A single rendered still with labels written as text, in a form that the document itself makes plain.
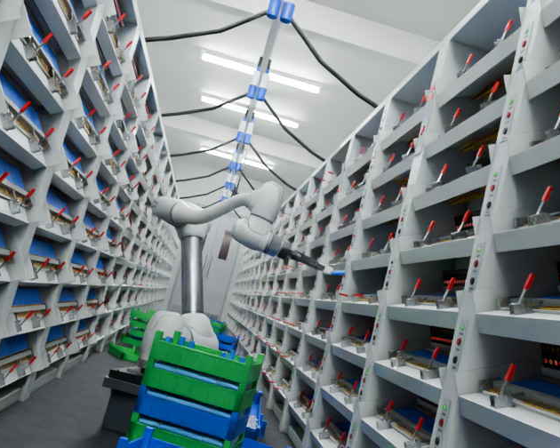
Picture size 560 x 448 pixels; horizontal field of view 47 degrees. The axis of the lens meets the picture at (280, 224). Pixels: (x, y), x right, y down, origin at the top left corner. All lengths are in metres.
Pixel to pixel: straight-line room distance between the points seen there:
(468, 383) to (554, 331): 0.35
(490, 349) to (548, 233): 0.34
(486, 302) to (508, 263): 0.11
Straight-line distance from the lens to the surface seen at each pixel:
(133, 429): 1.97
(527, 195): 1.62
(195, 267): 3.00
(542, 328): 1.29
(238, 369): 1.87
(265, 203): 2.60
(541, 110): 1.68
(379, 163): 2.98
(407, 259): 2.15
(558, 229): 1.33
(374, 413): 2.22
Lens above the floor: 0.62
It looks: 8 degrees up
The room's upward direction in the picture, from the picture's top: 15 degrees clockwise
